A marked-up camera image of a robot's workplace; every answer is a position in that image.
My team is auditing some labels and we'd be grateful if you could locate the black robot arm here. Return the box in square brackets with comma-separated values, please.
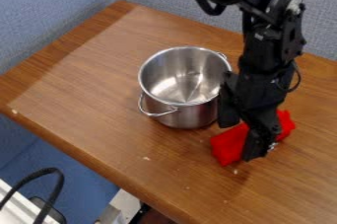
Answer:
[196, 0, 306, 162]

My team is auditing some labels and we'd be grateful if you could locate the white device with black part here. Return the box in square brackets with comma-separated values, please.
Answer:
[0, 179, 68, 224]

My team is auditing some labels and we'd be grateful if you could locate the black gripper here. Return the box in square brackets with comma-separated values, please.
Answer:
[217, 56, 301, 162]

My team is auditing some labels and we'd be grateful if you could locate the red rectangular block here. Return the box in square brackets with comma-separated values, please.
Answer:
[210, 111, 295, 166]

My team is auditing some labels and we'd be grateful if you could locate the black cable loop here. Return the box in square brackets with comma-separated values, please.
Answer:
[0, 167, 65, 224]

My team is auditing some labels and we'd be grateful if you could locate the stainless steel pot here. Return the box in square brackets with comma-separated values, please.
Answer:
[138, 46, 232, 129]

